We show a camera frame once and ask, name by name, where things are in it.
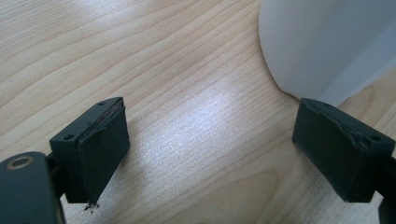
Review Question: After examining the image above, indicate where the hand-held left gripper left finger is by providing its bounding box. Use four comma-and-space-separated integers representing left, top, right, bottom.
49, 96, 131, 215

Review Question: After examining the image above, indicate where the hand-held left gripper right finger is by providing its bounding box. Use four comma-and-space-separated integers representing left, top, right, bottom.
291, 97, 396, 203

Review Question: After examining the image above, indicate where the white round container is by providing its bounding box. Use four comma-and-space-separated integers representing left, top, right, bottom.
258, 0, 396, 107

